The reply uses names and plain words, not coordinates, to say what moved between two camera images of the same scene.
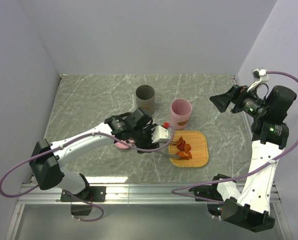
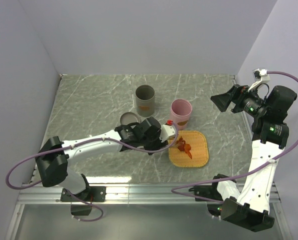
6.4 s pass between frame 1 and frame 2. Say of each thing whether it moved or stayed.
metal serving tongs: moved
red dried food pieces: stayed
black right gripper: stayed
